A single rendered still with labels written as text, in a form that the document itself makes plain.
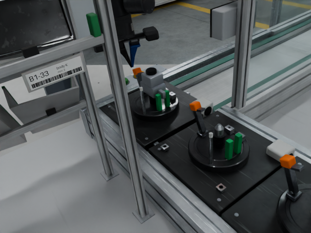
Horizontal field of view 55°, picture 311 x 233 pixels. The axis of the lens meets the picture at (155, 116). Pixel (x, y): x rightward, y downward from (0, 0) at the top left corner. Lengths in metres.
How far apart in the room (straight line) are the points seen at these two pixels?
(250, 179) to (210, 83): 0.50
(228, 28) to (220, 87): 0.34
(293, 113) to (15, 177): 0.88
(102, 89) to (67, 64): 0.80
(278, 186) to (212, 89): 0.49
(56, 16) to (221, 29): 0.41
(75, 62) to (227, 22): 0.42
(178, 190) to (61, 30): 0.39
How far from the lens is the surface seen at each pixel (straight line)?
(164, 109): 0.83
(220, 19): 0.75
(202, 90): 1.05
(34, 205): 0.86
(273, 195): 0.65
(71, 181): 0.87
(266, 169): 0.70
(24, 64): 0.43
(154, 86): 0.81
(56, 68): 0.44
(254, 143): 0.75
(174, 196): 0.65
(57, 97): 0.61
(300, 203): 0.63
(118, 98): 0.51
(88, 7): 4.03
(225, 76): 1.13
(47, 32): 0.48
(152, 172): 0.69
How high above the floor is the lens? 1.46
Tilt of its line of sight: 36 degrees down
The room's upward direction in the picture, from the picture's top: 7 degrees counter-clockwise
